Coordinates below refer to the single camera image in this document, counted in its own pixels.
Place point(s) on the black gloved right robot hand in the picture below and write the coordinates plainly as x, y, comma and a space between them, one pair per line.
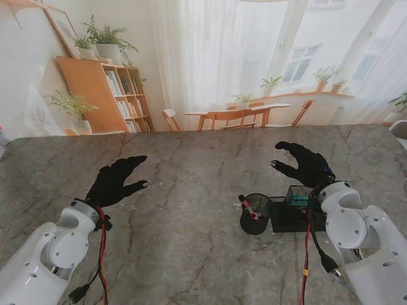
310, 168

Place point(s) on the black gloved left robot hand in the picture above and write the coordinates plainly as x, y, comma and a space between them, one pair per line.
111, 184

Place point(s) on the teal binder clip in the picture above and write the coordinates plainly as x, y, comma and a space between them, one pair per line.
304, 200
296, 197

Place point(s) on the black mesh desk tray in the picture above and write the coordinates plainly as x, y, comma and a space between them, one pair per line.
286, 219

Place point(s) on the red marker with white label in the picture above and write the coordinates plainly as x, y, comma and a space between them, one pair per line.
256, 216

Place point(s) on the pink marker with black cap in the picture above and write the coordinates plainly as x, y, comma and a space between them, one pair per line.
245, 203

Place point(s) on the black mesh pen cup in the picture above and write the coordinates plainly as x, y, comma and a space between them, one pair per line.
254, 227

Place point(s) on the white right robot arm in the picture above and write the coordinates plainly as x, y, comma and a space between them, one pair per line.
359, 238

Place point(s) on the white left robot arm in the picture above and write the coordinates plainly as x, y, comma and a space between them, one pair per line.
47, 254

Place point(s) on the white rounded chair back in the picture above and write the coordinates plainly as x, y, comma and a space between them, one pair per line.
399, 129

